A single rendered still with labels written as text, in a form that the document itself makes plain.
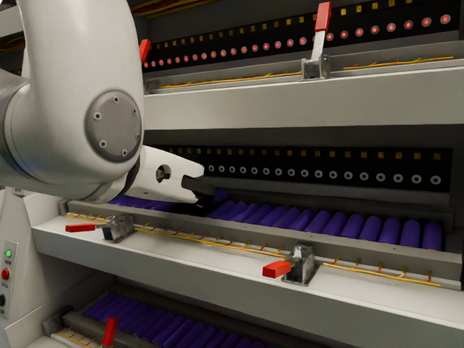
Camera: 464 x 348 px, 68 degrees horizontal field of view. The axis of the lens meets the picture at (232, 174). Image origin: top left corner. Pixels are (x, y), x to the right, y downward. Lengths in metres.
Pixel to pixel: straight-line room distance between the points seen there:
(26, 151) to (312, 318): 0.28
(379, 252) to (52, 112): 0.30
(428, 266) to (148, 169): 0.28
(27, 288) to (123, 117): 0.48
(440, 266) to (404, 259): 0.03
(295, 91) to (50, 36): 0.23
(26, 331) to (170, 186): 0.41
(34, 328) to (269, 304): 0.44
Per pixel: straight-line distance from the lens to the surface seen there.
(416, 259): 0.37
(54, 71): 0.22
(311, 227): 0.42
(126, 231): 0.51
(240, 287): 0.38
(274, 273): 0.29
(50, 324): 0.69
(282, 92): 0.37
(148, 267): 0.46
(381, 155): 0.48
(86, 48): 0.23
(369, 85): 0.35
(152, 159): 0.35
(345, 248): 0.37
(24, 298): 0.68
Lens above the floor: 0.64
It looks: 4 degrees up
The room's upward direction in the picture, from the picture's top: 6 degrees clockwise
